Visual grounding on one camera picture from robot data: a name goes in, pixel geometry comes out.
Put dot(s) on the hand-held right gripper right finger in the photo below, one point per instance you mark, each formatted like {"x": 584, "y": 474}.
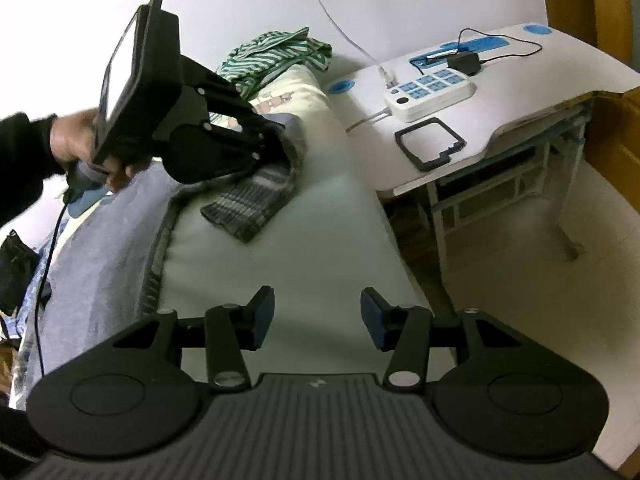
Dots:
{"x": 375, "y": 317}

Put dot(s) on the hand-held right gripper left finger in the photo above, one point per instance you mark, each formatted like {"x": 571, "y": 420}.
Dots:
{"x": 260, "y": 317}

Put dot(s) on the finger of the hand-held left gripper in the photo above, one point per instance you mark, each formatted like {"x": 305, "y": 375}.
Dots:
{"x": 274, "y": 142}

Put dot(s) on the grey striped knit sweater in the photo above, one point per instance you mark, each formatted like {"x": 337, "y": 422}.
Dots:
{"x": 100, "y": 270}

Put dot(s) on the person's left forearm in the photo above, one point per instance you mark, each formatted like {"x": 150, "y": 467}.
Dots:
{"x": 22, "y": 165}

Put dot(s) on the person's left hand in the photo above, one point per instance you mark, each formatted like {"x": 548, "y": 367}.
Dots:
{"x": 72, "y": 135}

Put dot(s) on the green white striped shirt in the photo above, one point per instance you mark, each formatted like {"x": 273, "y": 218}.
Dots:
{"x": 270, "y": 55}

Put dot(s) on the blue round sticker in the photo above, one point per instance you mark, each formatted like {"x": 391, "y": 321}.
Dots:
{"x": 343, "y": 86}

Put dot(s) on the yellow green printed blanket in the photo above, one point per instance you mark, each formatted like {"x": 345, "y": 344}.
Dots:
{"x": 320, "y": 240}

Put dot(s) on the folded blue garment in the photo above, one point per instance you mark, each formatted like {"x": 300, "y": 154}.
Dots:
{"x": 85, "y": 204}

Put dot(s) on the white power strip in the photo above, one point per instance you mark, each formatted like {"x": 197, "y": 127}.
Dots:
{"x": 430, "y": 95}

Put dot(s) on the black power adapter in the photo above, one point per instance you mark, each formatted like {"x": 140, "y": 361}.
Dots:
{"x": 464, "y": 63}

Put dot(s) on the black bag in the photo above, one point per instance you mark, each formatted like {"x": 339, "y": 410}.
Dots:
{"x": 17, "y": 270}

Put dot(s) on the blue tray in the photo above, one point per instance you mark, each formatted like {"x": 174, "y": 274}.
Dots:
{"x": 492, "y": 42}

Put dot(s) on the white side table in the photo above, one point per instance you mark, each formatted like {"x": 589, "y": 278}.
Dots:
{"x": 525, "y": 95}

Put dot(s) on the blue oval sticker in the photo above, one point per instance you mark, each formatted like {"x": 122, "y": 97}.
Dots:
{"x": 537, "y": 29}

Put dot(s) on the black square rubber frame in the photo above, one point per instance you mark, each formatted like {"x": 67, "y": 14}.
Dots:
{"x": 407, "y": 147}

